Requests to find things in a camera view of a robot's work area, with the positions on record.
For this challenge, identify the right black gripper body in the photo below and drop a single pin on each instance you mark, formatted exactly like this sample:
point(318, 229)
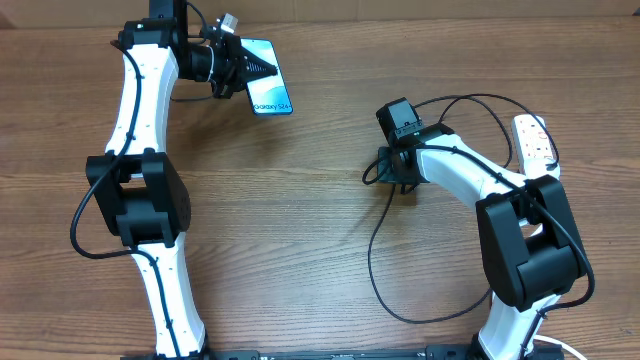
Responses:
point(392, 174)

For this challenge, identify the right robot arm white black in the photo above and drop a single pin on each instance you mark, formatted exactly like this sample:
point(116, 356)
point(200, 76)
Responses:
point(532, 253)

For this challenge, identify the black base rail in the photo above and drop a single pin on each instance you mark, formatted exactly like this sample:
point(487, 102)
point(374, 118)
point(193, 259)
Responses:
point(340, 354)

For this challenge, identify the white charger adapter plug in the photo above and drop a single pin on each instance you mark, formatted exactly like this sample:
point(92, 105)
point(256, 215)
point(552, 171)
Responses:
point(536, 168)

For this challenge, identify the Samsung Galaxy smartphone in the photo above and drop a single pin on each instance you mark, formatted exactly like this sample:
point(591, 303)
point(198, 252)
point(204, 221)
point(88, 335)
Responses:
point(268, 96)

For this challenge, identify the white power strip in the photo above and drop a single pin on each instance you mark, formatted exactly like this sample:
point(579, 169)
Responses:
point(530, 139)

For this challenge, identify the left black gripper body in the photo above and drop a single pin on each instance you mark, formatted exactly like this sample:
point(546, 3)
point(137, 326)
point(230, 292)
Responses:
point(227, 66)

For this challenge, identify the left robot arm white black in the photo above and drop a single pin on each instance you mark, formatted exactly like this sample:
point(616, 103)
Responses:
point(140, 194)

